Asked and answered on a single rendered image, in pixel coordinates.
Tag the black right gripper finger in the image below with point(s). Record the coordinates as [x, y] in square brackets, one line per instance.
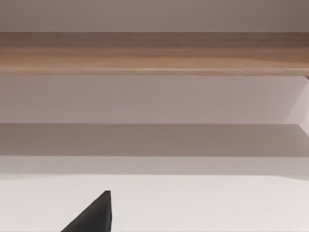
[96, 215]

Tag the wooden shelf board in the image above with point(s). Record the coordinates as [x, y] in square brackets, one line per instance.
[154, 53]

